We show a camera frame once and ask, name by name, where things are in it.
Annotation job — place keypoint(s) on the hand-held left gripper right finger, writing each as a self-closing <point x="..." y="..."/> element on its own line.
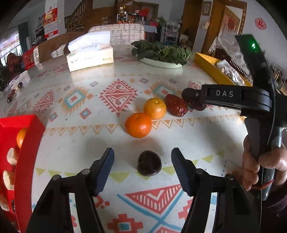
<point x="181" y="172"/>

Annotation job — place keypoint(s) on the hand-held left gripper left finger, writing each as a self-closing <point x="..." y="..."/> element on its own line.
<point x="103" y="172"/>

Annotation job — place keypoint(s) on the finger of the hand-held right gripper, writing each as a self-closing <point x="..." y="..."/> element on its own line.
<point x="222" y="95"/>

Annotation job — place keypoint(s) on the large dark red date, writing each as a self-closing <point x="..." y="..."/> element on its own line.
<point x="198" y="106"/>

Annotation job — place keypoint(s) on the dark brown chestnut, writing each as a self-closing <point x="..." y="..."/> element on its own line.
<point x="149" y="162"/>

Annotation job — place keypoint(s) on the medium red date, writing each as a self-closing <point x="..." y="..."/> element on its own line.
<point x="176" y="105"/>

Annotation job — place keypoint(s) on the medium deep orange tangerine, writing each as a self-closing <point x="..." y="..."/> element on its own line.
<point x="138" y="125"/>

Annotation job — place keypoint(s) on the yellowish orange tangerine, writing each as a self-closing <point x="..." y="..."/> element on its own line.
<point x="155" y="108"/>

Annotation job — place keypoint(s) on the red cardboard box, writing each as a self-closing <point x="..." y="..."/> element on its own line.
<point x="29" y="145"/>

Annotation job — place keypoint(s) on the large orange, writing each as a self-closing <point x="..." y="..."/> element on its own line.
<point x="21" y="137"/>

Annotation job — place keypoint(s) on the person's right hand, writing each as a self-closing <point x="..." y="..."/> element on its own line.
<point x="250" y="165"/>

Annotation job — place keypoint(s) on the yellow cardboard box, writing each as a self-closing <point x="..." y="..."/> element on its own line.
<point x="208" y="66"/>

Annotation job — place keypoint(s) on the lace covered chair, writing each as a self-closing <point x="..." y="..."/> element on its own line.
<point x="226" y="44"/>

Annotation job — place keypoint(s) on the patterned printed tablecloth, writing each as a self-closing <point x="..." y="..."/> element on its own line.
<point x="89" y="116"/>

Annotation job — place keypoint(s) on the pale green oval plate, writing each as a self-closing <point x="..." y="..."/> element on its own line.
<point x="161" y="64"/>

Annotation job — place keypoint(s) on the green spinach leaves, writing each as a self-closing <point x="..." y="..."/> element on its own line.
<point x="161" y="52"/>

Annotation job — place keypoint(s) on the white tissue box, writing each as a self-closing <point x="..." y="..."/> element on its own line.
<point x="89" y="56"/>

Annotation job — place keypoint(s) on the brown wooden chair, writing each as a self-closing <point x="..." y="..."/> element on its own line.
<point x="51" y="46"/>

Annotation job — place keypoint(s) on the red carton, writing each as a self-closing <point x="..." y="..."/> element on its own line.
<point x="28" y="58"/>

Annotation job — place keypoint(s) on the red wall decoration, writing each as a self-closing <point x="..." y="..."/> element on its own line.
<point x="260" y="23"/>

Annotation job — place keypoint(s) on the framed wall picture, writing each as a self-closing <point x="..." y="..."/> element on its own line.
<point x="206" y="7"/>

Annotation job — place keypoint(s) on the wall calendar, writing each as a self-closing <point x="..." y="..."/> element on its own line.
<point x="50" y="22"/>

